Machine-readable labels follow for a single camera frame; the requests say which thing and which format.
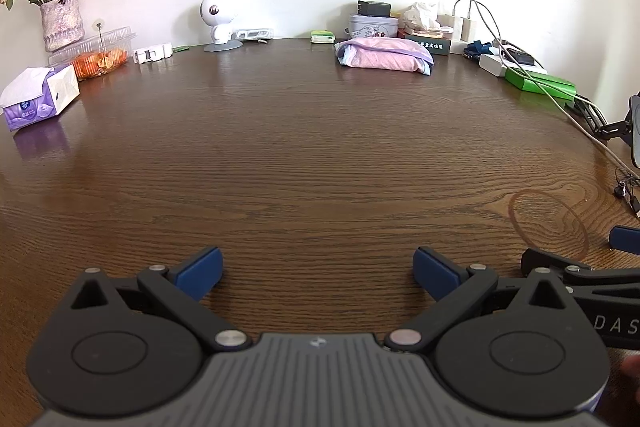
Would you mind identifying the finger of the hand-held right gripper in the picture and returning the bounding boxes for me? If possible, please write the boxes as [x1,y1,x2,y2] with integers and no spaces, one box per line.
[609,226,640,253]
[521,248,640,287]

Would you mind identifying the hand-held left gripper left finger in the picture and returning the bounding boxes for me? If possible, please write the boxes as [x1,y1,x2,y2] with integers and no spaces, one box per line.
[70,246,253,353]

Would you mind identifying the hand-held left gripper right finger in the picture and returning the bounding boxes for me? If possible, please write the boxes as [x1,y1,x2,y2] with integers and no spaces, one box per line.
[384,246,576,354]

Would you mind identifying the pink and blue sleeveless top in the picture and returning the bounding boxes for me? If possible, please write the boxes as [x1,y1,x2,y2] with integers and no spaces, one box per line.
[334,38,435,78]

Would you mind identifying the black phone holder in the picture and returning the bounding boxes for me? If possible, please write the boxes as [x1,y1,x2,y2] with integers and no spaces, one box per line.
[595,94,640,168]

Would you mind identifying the bright green flat box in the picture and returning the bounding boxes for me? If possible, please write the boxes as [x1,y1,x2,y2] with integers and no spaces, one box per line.
[504,67,578,100]

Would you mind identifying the small black device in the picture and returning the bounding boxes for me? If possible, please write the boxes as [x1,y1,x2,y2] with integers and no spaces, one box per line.
[505,48,538,68]

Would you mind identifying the white plug adapter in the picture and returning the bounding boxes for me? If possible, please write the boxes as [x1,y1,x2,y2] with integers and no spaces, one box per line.
[132,43,174,65]

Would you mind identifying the dark green box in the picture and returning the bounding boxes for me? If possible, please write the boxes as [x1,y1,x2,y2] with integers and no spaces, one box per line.
[404,33,451,56]

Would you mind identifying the purple tissue pack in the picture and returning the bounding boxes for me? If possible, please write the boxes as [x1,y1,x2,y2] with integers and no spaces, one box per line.
[0,64,81,131]

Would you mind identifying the clear plastic food container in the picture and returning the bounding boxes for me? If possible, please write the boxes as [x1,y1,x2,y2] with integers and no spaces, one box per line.
[48,26,138,80]

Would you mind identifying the white power strip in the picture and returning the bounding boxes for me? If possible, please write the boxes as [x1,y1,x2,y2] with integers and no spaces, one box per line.
[234,27,275,42]

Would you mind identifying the oval tin box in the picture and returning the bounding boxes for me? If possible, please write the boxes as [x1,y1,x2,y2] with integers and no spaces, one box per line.
[348,14,399,40]

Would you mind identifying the crumpled white tissue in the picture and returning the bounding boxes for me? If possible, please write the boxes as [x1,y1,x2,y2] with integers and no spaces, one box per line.
[402,2,441,30]

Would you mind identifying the black charger block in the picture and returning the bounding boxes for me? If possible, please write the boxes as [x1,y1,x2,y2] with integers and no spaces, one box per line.
[357,0,392,18]

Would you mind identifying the mottled white vase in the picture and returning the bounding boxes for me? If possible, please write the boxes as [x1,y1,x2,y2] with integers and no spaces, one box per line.
[40,0,85,52]

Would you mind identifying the thin black cable ends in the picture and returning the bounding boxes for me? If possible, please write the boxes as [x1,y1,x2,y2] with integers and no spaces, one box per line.
[614,179,640,218]

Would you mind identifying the white charging cable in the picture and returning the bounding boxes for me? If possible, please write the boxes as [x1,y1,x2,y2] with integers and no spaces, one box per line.
[452,0,640,180]

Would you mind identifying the white round-head camera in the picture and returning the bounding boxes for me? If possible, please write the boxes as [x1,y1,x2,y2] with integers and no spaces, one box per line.
[200,0,243,52]

